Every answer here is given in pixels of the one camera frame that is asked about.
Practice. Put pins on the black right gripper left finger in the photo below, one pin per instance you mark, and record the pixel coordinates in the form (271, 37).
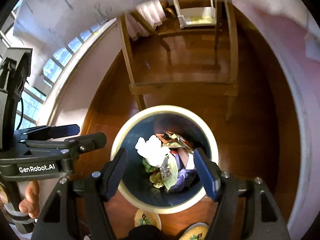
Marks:
(113, 172)

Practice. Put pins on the left hand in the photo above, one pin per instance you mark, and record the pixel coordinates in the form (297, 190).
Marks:
(30, 194)

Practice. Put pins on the orange gold snack bag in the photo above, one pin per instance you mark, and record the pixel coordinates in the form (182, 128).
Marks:
(172, 140)

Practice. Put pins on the crumpled white tissue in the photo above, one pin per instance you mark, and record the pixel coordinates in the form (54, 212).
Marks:
(152, 150)

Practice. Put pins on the white plastic crate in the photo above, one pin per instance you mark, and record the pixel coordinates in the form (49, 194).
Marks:
(195, 13)

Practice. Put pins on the left yellow slipper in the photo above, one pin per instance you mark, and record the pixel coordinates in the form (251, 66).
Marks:
(147, 218)

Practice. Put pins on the purple tissue pack wrapper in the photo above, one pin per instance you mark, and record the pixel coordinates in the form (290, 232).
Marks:
(186, 175)

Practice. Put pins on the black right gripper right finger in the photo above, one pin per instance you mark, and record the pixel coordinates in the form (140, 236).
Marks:
(208, 172)

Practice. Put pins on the green snack wrapper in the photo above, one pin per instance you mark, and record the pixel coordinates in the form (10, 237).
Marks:
(169, 171)

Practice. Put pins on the yellow slipper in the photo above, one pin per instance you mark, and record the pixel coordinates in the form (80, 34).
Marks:
(197, 231)
(147, 218)

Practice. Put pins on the cream curtain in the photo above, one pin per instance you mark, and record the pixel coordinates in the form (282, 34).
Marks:
(152, 11)

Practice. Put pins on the green paper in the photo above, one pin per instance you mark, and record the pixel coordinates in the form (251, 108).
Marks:
(148, 168)

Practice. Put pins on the round trash bin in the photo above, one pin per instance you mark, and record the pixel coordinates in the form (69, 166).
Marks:
(146, 190)

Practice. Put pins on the window metal grille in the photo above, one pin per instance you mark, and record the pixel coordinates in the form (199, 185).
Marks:
(39, 85)

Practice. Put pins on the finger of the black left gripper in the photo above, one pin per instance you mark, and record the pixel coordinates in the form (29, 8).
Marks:
(47, 132)
(68, 148)

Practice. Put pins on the right yellow slipper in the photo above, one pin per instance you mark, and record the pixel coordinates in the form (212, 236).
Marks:
(197, 231)

